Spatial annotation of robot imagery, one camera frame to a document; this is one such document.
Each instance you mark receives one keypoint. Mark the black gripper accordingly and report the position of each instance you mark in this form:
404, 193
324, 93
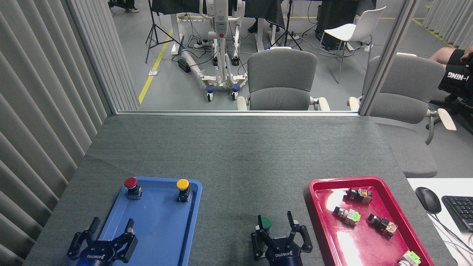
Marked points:
98, 256
284, 255

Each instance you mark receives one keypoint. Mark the green push button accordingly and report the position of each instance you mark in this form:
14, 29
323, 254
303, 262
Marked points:
264, 222

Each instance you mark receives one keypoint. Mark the red push button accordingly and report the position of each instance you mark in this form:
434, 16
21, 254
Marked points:
130, 182

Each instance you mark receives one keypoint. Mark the yellow push button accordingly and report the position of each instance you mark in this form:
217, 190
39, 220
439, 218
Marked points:
182, 184

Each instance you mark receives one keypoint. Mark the blue plastic tray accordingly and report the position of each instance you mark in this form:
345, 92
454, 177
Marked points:
162, 229

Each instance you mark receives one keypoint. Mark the red plastic tray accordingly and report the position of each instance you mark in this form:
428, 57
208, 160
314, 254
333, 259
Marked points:
332, 199

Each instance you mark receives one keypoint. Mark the black computer mouse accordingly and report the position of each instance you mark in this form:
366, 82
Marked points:
428, 199

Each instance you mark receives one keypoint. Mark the grey office chair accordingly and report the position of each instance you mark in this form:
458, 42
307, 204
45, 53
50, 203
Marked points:
281, 74
406, 85

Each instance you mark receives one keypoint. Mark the white desk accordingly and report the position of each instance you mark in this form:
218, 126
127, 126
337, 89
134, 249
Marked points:
458, 255

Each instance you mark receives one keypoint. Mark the black keyboard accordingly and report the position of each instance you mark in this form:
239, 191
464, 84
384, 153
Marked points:
460, 212

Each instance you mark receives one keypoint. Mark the black power adapter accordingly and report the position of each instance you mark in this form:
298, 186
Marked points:
183, 65

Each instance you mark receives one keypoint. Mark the white stand on wheels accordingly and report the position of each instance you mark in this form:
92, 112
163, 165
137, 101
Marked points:
221, 51

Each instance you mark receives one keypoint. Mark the black tripod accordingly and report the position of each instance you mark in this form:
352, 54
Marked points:
153, 31
287, 33

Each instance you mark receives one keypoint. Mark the white power strip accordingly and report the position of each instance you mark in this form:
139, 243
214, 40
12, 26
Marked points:
199, 45

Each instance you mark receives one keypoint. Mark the black office chair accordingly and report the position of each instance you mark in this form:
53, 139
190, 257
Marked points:
458, 109

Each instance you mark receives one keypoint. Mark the white plastic chair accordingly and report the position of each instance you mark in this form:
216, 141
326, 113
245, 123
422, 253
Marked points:
360, 27

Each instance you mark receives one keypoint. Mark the black cloth covered table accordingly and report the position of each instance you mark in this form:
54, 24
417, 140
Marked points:
258, 9

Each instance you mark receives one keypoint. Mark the grey switch with green base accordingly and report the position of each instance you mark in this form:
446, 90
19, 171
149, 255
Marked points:
347, 215

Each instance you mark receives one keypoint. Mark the black switch with orange window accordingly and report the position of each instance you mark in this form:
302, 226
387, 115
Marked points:
360, 195

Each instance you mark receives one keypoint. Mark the black switch with orange base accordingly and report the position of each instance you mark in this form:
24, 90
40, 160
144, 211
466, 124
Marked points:
384, 224

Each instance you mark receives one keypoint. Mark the white switch with green base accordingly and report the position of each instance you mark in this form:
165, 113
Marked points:
409, 258

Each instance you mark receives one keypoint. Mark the silver frame rail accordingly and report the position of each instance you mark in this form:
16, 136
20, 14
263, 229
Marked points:
236, 113

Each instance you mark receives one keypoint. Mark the silver post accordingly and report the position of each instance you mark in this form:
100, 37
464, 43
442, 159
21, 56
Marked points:
388, 55

